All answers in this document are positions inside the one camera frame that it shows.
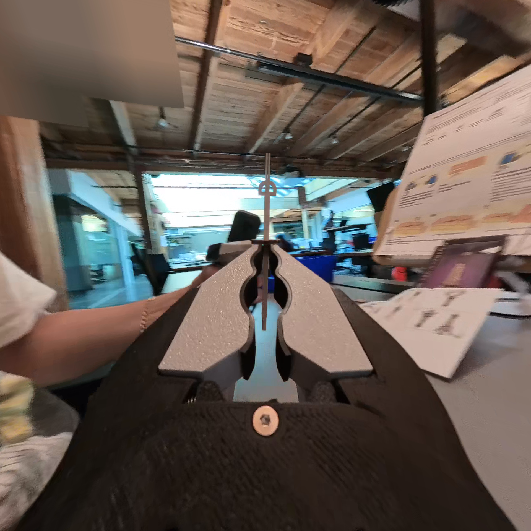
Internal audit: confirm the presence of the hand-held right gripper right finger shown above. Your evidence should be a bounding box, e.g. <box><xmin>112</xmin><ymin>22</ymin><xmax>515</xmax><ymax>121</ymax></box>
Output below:
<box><xmin>270</xmin><ymin>244</ymin><xmax>375</xmax><ymax>391</ymax></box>

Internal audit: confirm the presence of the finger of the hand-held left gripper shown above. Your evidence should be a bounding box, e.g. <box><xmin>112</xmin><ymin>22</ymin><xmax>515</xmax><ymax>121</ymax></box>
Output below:
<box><xmin>216</xmin><ymin>242</ymin><xmax>255</xmax><ymax>267</ymax></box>

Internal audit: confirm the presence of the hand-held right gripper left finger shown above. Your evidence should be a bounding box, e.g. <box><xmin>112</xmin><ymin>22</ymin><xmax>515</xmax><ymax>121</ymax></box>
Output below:
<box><xmin>157</xmin><ymin>244</ymin><xmax>262</xmax><ymax>389</ymax></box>

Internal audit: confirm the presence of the wooden tower spire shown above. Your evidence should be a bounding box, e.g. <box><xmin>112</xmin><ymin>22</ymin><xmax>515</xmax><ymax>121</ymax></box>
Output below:
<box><xmin>251</xmin><ymin>153</ymin><xmax>279</xmax><ymax>331</ymax></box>

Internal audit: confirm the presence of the person's left forearm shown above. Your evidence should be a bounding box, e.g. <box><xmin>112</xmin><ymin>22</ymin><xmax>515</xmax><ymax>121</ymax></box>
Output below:
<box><xmin>0</xmin><ymin>301</ymin><xmax>144</xmax><ymax>386</ymax></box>

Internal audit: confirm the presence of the task instruction sheet on stand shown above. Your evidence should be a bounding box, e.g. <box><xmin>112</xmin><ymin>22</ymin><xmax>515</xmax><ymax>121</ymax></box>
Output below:
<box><xmin>372</xmin><ymin>199</ymin><xmax>531</xmax><ymax>267</ymax></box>

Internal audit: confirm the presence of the grey desk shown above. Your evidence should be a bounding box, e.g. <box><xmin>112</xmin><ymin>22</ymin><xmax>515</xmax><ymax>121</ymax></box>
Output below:
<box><xmin>162</xmin><ymin>265</ymin><xmax>531</xmax><ymax>531</ymax></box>

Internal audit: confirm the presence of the person's left hand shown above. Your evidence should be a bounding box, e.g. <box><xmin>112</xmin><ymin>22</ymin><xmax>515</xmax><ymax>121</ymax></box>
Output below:
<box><xmin>146</xmin><ymin>265</ymin><xmax>223</xmax><ymax>332</ymax></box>

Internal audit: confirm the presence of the blue plastic bin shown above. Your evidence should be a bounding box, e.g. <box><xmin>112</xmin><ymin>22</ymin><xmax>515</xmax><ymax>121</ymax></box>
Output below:
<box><xmin>267</xmin><ymin>254</ymin><xmax>337</xmax><ymax>291</ymax></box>

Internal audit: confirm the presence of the black office chair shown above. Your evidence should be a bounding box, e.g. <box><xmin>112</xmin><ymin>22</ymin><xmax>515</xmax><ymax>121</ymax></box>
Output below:
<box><xmin>131</xmin><ymin>243</ymin><xmax>171</xmax><ymax>295</ymax></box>

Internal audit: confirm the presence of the instruction booklet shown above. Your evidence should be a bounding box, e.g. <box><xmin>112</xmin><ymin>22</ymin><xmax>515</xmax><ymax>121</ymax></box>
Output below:
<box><xmin>361</xmin><ymin>287</ymin><xmax>504</xmax><ymax>379</ymax></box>

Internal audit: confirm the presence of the black monitor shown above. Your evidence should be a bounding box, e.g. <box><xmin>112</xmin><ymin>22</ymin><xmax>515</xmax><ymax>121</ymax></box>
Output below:
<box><xmin>367</xmin><ymin>181</ymin><xmax>395</xmax><ymax>212</ymax></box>

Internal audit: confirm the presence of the purple model kit box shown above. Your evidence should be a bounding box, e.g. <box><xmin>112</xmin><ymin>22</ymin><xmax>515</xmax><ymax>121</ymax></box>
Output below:
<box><xmin>419</xmin><ymin>235</ymin><xmax>507</xmax><ymax>289</ymax></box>

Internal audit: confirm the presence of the white board stand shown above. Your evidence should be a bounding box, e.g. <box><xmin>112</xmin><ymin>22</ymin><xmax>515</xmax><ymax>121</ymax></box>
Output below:
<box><xmin>491</xmin><ymin>272</ymin><xmax>531</xmax><ymax>318</ymax></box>

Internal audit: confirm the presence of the printed instruction sheet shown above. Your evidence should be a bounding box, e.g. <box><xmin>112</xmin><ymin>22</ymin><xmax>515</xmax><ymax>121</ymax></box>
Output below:
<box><xmin>375</xmin><ymin>77</ymin><xmax>531</xmax><ymax>256</ymax></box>

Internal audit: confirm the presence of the person's printed t-shirt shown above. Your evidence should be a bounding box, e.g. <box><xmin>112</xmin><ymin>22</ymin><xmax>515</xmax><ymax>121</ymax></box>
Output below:
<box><xmin>0</xmin><ymin>251</ymin><xmax>79</xmax><ymax>531</ymax></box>

